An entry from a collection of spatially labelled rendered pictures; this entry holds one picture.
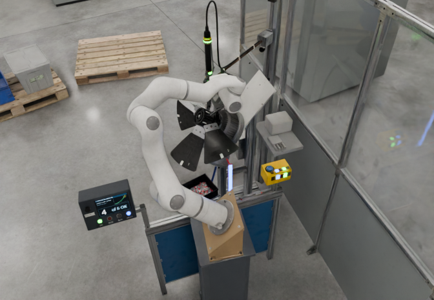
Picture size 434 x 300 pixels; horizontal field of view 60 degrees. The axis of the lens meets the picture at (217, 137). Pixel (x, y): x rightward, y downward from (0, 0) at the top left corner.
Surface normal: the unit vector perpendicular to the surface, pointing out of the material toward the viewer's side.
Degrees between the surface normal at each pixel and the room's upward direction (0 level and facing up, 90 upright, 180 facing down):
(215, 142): 13
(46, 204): 0
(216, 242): 45
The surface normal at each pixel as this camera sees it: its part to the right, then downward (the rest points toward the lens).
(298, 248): -0.02, -0.74
